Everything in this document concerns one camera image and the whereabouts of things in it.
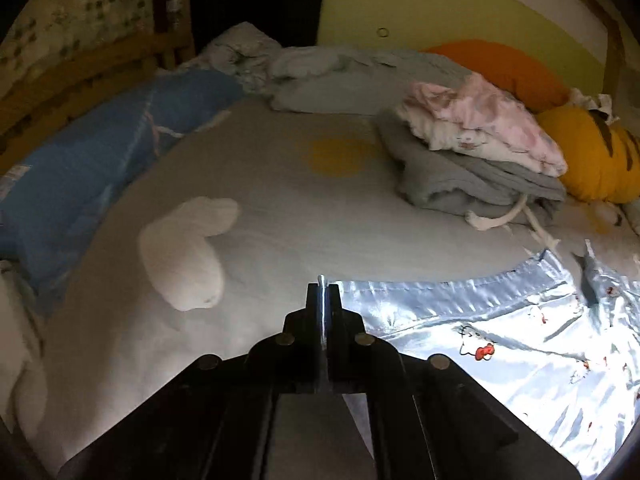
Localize folded pink clothes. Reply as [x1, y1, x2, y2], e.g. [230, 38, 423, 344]
[395, 71, 569, 178]

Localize crumpled white clothes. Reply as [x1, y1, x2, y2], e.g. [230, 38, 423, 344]
[570, 87, 621, 123]

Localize patchwork floral curtain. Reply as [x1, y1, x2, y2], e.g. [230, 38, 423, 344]
[0, 0, 173, 101]

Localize white floral printed quilt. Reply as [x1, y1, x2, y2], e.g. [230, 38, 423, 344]
[197, 21, 283, 93]

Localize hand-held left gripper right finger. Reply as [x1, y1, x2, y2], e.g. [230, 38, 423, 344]
[325, 282, 583, 480]

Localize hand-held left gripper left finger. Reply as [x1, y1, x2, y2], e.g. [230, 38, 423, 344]
[57, 282, 326, 480]

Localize white cloth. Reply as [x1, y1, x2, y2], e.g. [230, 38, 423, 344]
[0, 260, 48, 441]

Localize grey-blue blanket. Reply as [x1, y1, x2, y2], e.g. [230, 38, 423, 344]
[267, 45, 481, 116]

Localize yellow striped plush pillow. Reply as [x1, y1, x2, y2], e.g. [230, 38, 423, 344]
[535, 105, 640, 204]

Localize blue pillow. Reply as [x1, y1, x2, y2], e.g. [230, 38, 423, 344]
[0, 67, 246, 306]

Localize orange pillow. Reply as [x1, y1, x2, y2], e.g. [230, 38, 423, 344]
[422, 39, 573, 113]

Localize light blue satin cat-print pants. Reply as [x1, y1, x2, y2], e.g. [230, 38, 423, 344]
[327, 247, 640, 480]

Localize folded grey sweatpants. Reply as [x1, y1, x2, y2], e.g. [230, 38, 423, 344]
[376, 107, 568, 261]

